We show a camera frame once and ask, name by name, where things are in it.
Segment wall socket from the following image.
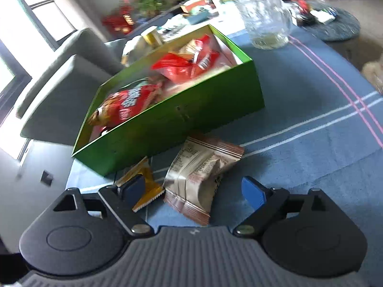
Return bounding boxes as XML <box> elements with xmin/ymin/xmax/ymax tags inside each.
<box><xmin>40</xmin><ymin>169</ymin><xmax>55</xmax><ymax>186</ymax></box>

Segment red hanging decoration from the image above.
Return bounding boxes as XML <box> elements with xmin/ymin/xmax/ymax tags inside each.
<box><xmin>101</xmin><ymin>4</ymin><xmax>136</xmax><ymax>34</ymax></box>

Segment dark framed window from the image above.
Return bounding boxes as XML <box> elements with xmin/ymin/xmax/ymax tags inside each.
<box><xmin>0</xmin><ymin>0</ymin><xmax>79</xmax><ymax>162</ymax></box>

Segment clear glass pitcher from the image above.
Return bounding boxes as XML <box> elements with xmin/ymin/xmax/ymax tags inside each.
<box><xmin>235</xmin><ymin>0</ymin><xmax>293</xmax><ymax>50</ymax></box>

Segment grey sofa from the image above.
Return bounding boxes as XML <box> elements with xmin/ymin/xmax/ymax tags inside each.
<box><xmin>15</xmin><ymin>27</ymin><xmax>126</xmax><ymax>148</ymax></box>

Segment green cardboard box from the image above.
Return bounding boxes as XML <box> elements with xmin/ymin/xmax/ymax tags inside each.
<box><xmin>71</xmin><ymin>24</ymin><xmax>266</xmax><ymax>177</ymax></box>

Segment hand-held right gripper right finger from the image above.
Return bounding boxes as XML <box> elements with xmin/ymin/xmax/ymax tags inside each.
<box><xmin>233</xmin><ymin>176</ymin><xmax>334</xmax><ymax>237</ymax></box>

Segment blue striped tablecloth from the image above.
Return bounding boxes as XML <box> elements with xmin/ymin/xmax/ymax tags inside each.
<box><xmin>64</xmin><ymin>27</ymin><xmax>383</xmax><ymax>237</ymax></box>

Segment orange box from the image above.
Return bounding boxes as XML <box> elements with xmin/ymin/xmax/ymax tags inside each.
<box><xmin>180</xmin><ymin>0</ymin><xmax>210</xmax><ymax>14</ymax></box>

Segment round grey blue mat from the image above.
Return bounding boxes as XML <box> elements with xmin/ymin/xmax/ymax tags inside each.
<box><xmin>302</xmin><ymin>5</ymin><xmax>361</xmax><ymax>42</ymax></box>

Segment red snack packet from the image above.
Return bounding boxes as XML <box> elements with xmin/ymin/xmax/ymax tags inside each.
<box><xmin>150</xmin><ymin>34</ymin><xmax>221</xmax><ymax>83</ymax></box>

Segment small orange yellow snack packet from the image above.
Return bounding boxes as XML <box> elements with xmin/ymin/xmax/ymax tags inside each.
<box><xmin>115</xmin><ymin>156</ymin><xmax>166</xmax><ymax>213</ymax></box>

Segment blue basket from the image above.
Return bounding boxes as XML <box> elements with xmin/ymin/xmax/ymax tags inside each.
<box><xmin>187</xmin><ymin>9</ymin><xmax>216</xmax><ymax>25</ymax></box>

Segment beige cushion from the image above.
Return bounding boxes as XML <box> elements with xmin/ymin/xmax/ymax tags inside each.
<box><xmin>121</xmin><ymin>35</ymin><xmax>150</xmax><ymax>67</ymax></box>

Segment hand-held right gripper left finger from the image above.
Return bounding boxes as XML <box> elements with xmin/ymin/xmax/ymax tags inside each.
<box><xmin>52</xmin><ymin>174</ymin><xmax>152</xmax><ymax>237</ymax></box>

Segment yellow canister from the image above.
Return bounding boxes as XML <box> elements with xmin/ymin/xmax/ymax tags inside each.
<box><xmin>142</xmin><ymin>26</ymin><xmax>164</xmax><ymax>47</ymax></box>

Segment large red chip bag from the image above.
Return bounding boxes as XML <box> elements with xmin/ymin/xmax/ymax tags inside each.
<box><xmin>88</xmin><ymin>83</ymin><xmax>164</xmax><ymax>128</ymax></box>

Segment brown beige snack packet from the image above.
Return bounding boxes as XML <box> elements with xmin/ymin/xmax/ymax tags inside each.
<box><xmin>163</xmin><ymin>133</ymin><xmax>246</xmax><ymax>226</ymax></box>

